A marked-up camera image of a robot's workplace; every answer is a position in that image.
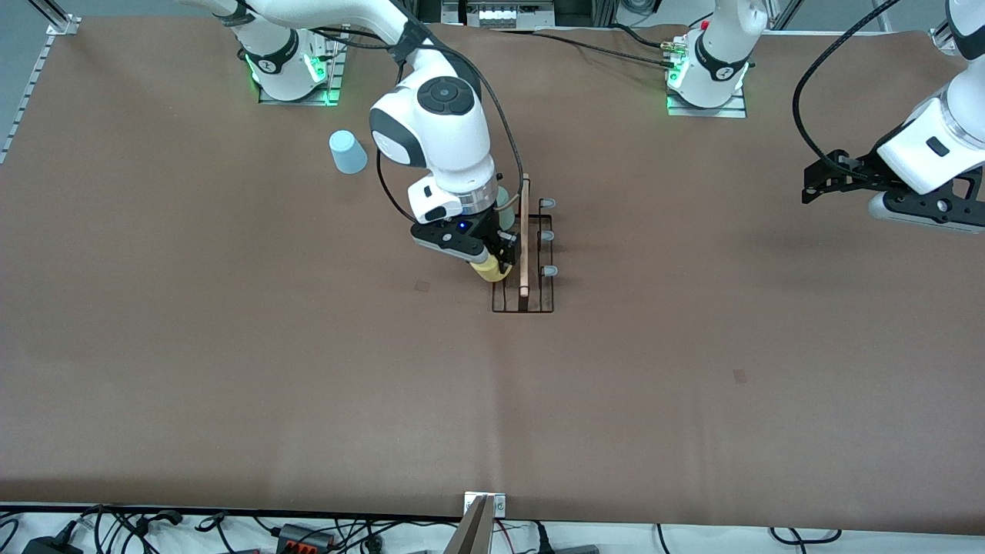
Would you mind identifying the silver metal clamp bracket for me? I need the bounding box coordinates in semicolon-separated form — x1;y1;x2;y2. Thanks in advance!
463;492;507;518

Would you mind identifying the thick black cable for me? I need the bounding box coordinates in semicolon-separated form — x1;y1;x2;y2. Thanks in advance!
608;22;672;50

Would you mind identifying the tangled black cable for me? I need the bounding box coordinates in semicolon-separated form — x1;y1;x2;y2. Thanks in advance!
75;504;187;554

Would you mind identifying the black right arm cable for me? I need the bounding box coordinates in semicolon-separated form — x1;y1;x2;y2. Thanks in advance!
308;23;526;226

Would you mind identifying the thin black cable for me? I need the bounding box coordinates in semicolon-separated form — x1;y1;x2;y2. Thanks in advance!
491;28;678;70

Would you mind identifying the yellow plastic cup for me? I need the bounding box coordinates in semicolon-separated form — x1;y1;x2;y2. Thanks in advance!
469;254;513;284

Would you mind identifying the brown paper table cover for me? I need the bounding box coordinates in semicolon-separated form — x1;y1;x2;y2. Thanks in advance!
0;15;985;533

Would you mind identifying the black orange connector box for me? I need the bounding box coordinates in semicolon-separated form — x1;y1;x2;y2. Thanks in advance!
275;523;337;552

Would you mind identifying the grey camera pole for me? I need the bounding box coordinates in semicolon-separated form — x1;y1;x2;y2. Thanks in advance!
444;496;498;554

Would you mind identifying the white power strip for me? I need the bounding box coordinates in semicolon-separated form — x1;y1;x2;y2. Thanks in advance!
442;0;556;31

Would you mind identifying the black looped cable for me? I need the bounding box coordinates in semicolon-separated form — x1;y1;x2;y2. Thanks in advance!
769;526;842;546

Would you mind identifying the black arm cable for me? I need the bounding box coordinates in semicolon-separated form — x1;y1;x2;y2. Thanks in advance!
308;23;526;226
793;0;903;167

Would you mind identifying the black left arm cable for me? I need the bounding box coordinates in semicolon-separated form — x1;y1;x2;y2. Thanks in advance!
793;0;903;167

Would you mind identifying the black wire cup holder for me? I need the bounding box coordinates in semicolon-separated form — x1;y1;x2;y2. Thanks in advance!
491;173;558;314

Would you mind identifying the light blue plastic cup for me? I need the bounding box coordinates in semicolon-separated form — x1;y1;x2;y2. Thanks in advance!
329;129;369;175

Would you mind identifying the black power adapter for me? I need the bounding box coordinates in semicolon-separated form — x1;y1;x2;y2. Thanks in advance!
22;535;84;554

